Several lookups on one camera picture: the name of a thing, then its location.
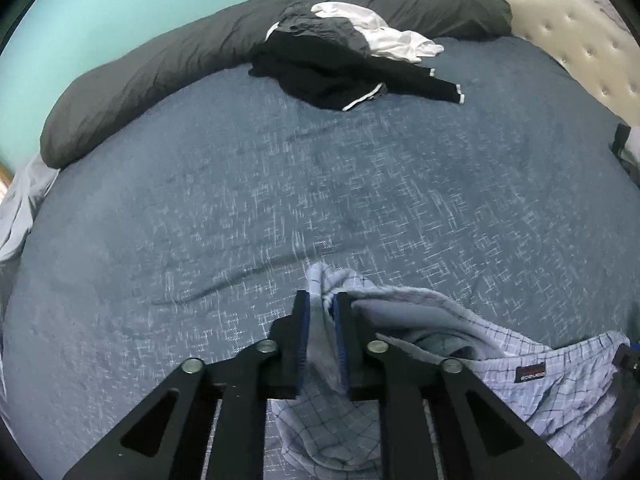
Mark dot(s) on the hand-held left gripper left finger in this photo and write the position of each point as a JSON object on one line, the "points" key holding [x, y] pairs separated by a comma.
{"points": [[300, 340]]}

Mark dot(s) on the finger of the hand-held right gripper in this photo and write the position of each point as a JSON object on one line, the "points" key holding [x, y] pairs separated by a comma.
{"points": [[629, 360]]}

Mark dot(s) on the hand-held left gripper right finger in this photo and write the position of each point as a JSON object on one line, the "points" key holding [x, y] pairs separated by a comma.
{"points": [[342, 350]]}

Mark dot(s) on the blue plaid shorts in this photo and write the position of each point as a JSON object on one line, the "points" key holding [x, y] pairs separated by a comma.
{"points": [[500, 360]]}

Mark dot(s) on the stack of folded grey clothes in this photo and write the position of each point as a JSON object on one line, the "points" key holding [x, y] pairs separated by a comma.
{"points": [[635, 155]]}

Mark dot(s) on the black garment with white trim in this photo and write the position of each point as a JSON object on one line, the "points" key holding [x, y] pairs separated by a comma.
{"points": [[320, 75]]}

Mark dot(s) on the dark grey long pillow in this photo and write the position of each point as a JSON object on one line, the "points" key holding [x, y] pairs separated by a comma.
{"points": [[150, 75]]}

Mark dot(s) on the light grey blanket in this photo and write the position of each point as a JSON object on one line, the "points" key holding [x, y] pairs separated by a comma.
{"points": [[22, 200]]}

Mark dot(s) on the dark grey garment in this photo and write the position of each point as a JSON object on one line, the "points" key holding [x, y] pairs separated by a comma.
{"points": [[320, 27]]}

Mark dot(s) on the cream tufted headboard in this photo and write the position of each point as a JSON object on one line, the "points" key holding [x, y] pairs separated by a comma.
{"points": [[575, 40]]}

